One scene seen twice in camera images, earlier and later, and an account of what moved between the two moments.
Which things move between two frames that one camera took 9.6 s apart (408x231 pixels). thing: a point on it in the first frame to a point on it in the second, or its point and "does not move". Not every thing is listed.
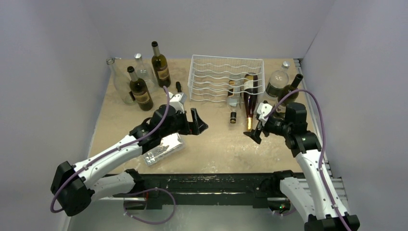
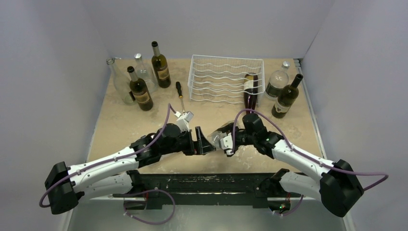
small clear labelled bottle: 234,98 to 215,137
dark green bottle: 287,89 does not move
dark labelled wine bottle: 160,67 does not move
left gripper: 189,127 to 205,146
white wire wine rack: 209,75 does not move
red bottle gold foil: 250,93 does not move
